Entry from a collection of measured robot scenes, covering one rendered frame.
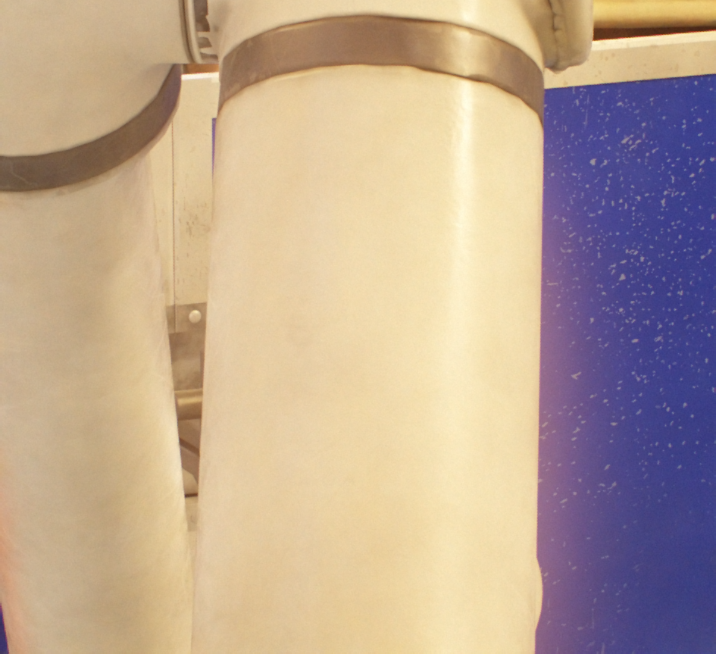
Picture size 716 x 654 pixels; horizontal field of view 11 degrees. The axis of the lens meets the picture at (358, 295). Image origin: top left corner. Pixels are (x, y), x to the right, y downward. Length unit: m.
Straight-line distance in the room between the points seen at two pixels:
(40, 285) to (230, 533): 0.25
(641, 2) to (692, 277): 0.18
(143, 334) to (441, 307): 0.28
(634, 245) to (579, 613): 0.22
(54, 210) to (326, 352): 0.22
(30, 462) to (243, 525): 0.32
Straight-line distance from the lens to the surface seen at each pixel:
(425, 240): 1.31
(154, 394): 1.60
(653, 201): 2.17
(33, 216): 1.49
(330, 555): 1.27
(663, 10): 2.28
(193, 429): 2.00
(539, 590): 1.78
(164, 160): 2.03
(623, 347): 2.18
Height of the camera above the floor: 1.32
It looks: 13 degrees down
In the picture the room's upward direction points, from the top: straight up
